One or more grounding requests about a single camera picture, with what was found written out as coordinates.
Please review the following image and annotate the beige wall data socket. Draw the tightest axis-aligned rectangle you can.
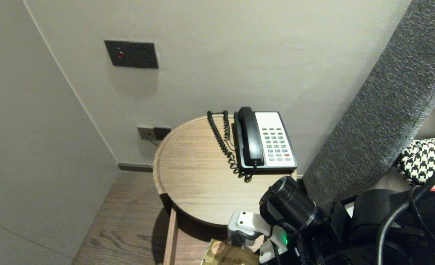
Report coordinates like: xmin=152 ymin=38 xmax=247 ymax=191
xmin=137 ymin=126 xmax=154 ymax=141

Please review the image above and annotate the grey fabric headboard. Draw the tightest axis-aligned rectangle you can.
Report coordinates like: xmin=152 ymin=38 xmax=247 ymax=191
xmin=303 ymin=0 xmax=435 ymax=211

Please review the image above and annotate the grey wall power outlet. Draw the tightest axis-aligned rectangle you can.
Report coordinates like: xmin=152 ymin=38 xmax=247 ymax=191
xmin=153 ymin=127 xmax=171 ymax=141

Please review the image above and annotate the black telephone handset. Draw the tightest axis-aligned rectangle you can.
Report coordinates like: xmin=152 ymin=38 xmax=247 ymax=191
xmin=236 ymin=106 xmax=265 ymax=167

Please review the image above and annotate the black and white desk phone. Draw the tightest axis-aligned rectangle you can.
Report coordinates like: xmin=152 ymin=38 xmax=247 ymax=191
xmin=233 ymin=112 xmax=298 ymax=174

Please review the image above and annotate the dark wall switch panel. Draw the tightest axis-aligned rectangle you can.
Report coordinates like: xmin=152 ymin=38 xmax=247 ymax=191
xmin=104 ymin=40 xmax=159 ymax=69

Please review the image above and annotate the black braided cable sleeve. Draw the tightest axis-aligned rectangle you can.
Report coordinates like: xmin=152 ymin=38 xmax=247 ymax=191
xmin=279 ymin=220 xmax=327 ymax=265

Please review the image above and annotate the curved wooden table drawer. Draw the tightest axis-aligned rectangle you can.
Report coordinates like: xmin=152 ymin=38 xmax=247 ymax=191
xmin=163 ymin=205 xmax=277 ymax=265

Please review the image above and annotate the gold tissue pack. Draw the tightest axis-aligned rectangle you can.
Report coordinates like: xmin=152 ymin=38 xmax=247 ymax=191
xmin=202 ymin=238 xmax=260 ymax=265

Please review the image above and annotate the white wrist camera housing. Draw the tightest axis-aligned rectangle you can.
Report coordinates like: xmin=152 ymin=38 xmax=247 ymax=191
xmin=227 ymin=210 xmax=290 ymax=264

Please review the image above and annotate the black coiled telephone cord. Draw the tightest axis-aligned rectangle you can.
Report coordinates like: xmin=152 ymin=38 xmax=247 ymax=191
xmin=207 ymin=110 xmax=254 ymax=183

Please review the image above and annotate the black white houndstooth pillow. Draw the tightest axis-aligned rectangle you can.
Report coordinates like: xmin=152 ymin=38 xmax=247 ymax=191
xmin=395 ymin=137 xmax=435 ymax=187

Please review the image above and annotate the round wooden side table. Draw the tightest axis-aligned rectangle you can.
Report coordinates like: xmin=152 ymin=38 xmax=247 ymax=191
xmin=153 ymin=115 xmax=298 ymax=229

